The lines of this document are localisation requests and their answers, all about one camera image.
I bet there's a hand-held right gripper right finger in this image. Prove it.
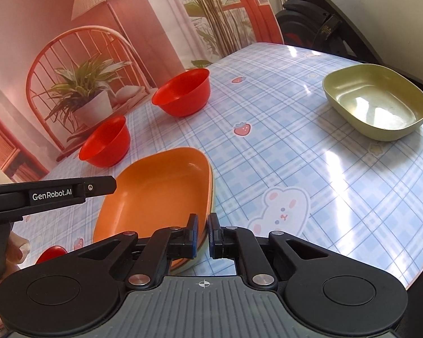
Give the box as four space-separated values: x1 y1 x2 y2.
208 213 334 291

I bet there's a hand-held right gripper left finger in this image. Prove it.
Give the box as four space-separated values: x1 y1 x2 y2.
69 213 200 290

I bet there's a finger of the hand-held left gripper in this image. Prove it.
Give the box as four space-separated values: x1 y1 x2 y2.
80 175 118 202

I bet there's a red plastic bowl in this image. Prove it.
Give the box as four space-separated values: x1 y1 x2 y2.
151 67 211 118
78 115 131 168
35 245 70 265

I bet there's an orange plate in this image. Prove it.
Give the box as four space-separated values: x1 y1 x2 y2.
92 146 215 272

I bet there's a green deep plate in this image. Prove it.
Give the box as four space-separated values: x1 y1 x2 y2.
322 64 423 142

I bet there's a person's left hand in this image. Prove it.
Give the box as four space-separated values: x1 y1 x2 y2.
0 232 31 330

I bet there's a blue plaid tablecloth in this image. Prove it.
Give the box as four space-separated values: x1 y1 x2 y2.
10 42 423 289

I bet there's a black exercise bike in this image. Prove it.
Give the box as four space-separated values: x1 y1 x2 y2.
274 0 423 86

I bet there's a wall poster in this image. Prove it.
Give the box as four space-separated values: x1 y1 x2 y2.
0 0 285 184

